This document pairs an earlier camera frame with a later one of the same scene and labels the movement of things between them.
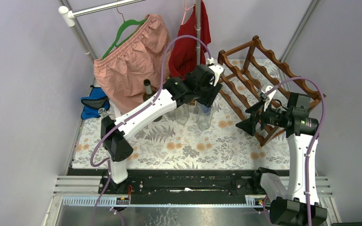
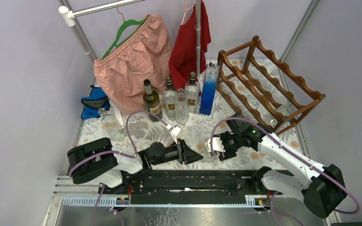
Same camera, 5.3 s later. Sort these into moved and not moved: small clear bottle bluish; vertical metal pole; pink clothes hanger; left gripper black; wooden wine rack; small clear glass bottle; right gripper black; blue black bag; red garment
Moved: small clear bottle bluish; left gripper black; right gripper black
Not moved: pink clothes hanger; blue black bag; red garment; small clear glass bottle; vertical metal pole; wooden wine rack
